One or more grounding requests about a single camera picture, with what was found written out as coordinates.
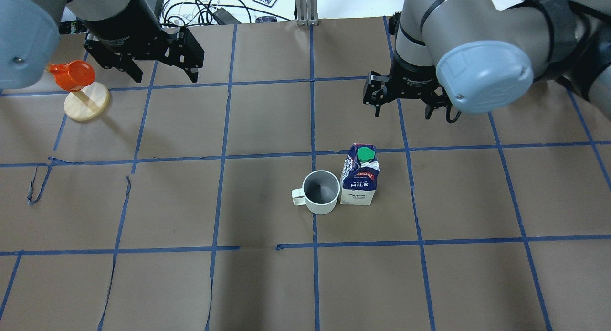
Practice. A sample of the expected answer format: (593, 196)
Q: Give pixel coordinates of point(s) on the blue white milk carton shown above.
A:
(359, 175)

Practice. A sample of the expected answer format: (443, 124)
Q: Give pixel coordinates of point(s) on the white mug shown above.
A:
(319, 192)

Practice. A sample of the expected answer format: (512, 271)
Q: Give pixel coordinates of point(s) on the orange cup on stand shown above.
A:
(72, 76)

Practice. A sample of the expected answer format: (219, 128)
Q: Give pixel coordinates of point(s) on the black power brick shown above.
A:
(222, 17)

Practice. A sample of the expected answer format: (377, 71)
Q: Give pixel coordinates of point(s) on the aluminium frame post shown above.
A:
(307, 13)

